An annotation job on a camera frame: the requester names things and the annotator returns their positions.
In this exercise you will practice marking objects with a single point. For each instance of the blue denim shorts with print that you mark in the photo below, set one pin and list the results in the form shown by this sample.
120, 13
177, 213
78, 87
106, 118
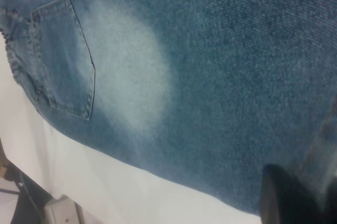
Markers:
210, 76

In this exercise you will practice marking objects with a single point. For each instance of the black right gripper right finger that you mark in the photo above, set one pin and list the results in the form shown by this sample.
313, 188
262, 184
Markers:
333, 205

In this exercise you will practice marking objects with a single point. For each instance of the white box under table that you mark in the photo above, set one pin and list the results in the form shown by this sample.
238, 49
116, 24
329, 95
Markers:
63, 212

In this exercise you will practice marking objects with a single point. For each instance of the black metal frame leg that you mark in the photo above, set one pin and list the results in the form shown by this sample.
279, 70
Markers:
31, 203

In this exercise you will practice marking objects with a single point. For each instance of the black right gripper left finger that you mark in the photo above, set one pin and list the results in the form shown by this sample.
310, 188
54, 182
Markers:
284, 200

